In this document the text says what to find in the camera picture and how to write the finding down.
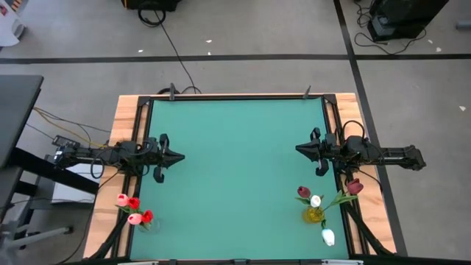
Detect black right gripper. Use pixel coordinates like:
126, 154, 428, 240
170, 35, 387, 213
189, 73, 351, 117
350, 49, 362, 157
295, 127, 339, 177

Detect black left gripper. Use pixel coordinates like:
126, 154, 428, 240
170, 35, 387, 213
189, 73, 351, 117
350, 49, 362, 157
149, 132, 185, 184

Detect dark red artificial tulip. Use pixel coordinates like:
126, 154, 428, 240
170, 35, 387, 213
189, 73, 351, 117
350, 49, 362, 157
322, 177, 365, 213
294, 185, 314, 207

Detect white artificial tulip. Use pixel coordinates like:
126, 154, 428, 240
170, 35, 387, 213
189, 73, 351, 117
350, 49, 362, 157
320, 219, 336, 247
309, 194, 323, 213

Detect yellow glass vase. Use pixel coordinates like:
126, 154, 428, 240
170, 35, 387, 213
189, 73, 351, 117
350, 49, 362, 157
302, 205, 325, 225

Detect clear glass vase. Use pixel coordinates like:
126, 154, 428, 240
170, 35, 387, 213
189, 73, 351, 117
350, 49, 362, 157
138, 216, 162, 236

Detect green table mat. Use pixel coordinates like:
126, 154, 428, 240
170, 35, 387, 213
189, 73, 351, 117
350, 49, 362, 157
128, 97, 350, 261

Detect white box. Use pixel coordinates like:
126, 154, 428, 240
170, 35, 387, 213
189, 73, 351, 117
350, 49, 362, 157
51, 163, 106, 205

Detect grey chair base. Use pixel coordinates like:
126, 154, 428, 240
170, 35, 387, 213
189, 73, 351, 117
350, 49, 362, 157
0, 211, 74, 265

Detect black equipment box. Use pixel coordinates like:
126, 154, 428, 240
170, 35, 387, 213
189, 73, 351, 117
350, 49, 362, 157
121, 0, 183, 12

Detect black desk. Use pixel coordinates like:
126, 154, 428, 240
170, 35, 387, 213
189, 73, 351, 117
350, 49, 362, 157
0, 74, 100, 211

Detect black equipment case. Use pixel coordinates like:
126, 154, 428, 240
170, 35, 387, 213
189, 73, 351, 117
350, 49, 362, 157
366, 0, 450, 42

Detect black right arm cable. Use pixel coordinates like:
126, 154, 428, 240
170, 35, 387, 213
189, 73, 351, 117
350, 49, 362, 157
341, 119, 367, 143

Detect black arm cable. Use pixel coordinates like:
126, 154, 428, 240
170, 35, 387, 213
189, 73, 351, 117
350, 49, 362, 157
89, 141, 155, 180
341, 119, 367, 143

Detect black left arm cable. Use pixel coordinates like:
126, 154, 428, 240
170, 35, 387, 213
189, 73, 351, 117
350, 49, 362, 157
89, 141, 155, 180

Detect black floor cable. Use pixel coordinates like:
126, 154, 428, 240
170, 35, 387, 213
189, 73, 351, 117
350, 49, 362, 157
137, 1, 202, 95

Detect silver aluminium bracket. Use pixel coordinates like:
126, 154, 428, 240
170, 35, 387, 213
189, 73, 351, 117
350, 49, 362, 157
322, 259, 364, 265

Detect yellow floor cable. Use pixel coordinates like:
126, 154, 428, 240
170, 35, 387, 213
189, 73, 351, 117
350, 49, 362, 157
32, 106, 107, 148

